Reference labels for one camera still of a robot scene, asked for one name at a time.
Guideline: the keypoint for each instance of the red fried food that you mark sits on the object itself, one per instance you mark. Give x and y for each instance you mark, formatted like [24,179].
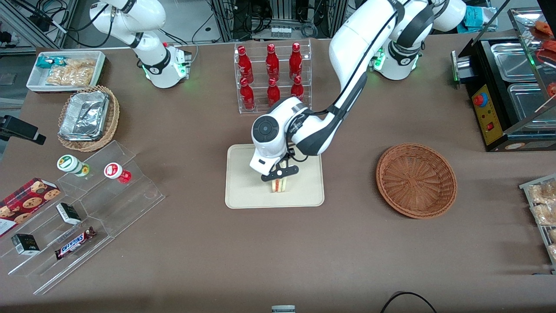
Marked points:
[548,43]

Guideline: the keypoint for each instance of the clear acrylic stepped stand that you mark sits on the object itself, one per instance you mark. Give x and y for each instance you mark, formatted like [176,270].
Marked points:
[126,208]

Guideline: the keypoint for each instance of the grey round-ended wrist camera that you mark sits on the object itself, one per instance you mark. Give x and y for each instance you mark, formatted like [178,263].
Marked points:
[282,171]

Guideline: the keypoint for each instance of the stack of foil trays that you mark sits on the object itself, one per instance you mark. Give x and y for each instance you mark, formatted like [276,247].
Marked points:
[84,115]

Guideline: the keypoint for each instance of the clear acrylic bottle rack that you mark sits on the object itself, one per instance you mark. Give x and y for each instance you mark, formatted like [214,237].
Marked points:
[260,52]

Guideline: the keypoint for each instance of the bagged bread roll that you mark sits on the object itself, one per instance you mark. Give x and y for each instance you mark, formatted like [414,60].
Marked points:
[543,193]
[552,235]
[552,252]
[545,215]

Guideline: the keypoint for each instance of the white power strip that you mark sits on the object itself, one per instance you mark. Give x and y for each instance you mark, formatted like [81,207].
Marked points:
[280,31]

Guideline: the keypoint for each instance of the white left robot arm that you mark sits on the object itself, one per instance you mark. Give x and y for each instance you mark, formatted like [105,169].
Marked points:
[360,43]

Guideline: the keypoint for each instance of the teal snack packet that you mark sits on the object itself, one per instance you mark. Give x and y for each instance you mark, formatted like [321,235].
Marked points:
[47,61]

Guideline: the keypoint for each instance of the small black carton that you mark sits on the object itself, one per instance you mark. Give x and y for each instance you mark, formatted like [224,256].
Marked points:
[25,244]
[68,213]

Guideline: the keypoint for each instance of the tray of wrapped pastries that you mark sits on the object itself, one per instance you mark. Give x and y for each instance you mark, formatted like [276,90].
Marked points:
[523,188]

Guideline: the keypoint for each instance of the white rectangular bin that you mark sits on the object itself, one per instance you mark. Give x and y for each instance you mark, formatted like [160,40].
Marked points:
[37,80]

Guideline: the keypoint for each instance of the brown round wicker basket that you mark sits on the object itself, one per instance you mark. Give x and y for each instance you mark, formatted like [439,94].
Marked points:
[417,182]

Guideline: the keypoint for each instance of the green-lidded white cup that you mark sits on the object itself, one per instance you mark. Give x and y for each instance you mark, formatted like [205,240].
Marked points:
[68,163]

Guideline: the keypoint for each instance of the red-lidded white cup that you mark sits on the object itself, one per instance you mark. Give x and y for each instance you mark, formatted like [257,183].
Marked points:
[114,170]

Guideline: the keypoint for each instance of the beige rectangular serving tray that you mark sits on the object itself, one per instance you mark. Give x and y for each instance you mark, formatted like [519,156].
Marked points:
[304,191]

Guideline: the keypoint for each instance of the steel food pan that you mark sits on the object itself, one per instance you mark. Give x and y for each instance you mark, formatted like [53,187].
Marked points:
[512,61]
[527,104]

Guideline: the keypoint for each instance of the small grey box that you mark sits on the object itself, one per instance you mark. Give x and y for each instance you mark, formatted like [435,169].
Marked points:
[283,309]

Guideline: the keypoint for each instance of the light oval wicker basket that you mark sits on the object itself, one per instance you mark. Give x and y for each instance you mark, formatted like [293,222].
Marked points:
[114,117]

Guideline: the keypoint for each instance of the red cola bottle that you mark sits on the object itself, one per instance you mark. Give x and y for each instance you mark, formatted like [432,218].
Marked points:
[272,61]
[296,60]
[297,89]
[244,63]
[247,96]
[273,93]

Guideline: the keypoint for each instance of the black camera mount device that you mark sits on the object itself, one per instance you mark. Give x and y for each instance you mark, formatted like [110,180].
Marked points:
[19,128]

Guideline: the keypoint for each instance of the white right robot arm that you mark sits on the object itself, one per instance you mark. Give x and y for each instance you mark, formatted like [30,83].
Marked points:
[152,13]

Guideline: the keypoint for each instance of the teal plastic bag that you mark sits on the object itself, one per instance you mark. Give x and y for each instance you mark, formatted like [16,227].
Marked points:
[478,18]

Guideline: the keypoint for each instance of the brown Snickers bar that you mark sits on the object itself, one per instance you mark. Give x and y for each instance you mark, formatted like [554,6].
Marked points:
[74,243]

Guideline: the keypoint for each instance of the triangular sandwich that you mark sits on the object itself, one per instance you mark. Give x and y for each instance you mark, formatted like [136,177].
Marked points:
[280,186]

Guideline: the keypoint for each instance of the red plaid cookie box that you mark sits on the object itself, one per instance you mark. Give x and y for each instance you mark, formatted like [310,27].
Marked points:
[24,204]

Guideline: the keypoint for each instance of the black food warmer appliance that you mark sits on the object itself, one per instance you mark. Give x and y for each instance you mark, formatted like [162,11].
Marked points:
[478,65]

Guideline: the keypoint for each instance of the clear bag of crackers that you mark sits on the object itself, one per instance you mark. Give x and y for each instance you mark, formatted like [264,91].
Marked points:
[71,74]

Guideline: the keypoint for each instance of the red emergency stop button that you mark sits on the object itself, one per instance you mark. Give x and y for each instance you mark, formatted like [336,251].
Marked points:
[479,100]

